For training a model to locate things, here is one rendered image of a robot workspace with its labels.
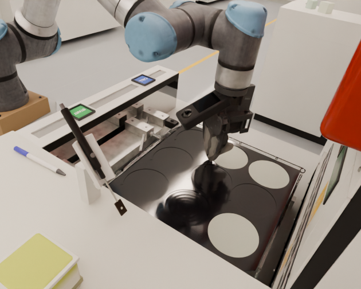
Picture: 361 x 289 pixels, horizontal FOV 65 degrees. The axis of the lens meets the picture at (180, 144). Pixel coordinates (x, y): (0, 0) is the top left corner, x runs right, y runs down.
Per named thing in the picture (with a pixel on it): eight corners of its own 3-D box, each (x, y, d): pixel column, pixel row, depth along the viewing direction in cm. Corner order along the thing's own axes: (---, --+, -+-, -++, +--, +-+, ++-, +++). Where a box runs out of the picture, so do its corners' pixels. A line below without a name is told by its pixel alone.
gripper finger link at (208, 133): (226, 156, 74) (232, 127, 69) (205, 161, 72) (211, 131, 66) (219, 149, 77) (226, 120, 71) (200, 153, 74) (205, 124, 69)
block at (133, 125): (153, 134, 82) (154, 125, 81) (146, 140, 80) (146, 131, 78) (132, 124, 85) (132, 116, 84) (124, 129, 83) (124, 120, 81)
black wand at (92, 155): (54, 106, 42) (58, 104, 41) (62, 102, 43) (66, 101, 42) (119, 215, 47) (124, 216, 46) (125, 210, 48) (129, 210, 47)
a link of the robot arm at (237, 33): (234, -4, 55) (277, 5, 52) (223, 52, 62) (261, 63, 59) (216, 1, 50) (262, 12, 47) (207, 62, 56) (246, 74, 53)
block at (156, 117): (169, 122, 88) (169, 114, 86) (163, 127, 86) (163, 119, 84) (148, 113, 91) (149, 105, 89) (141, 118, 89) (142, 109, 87)
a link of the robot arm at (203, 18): (154, 0, 52) (206, 13, 48) (185, -4, 61) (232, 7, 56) (152, 43, 57) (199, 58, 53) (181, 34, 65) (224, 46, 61)
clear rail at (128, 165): (188, 122, 88) (189, 118, 87) (98, 195, 61) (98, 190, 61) (184, 120, 88) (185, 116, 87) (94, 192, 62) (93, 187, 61)
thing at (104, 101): (176, 106, 108) (179, 71, 99) (51, 192, 70) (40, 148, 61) (156, 98, 112) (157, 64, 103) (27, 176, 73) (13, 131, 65)
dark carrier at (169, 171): (299, 172, 73) (300, 170, 73) (251, 280, 49) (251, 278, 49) (187, 123, 86) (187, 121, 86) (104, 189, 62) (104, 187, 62)
